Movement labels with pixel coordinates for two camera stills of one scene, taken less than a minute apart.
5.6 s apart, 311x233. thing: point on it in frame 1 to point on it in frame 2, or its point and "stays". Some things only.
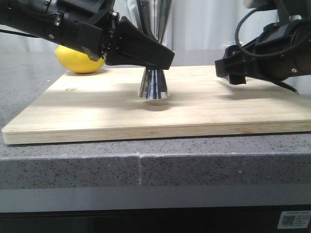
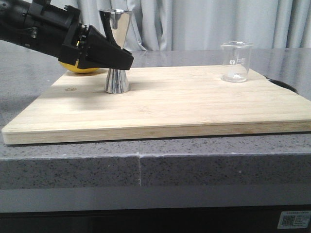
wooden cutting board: (104, 106) stays
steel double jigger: (154, 15) to (115, 23)
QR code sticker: (295, 219) stays
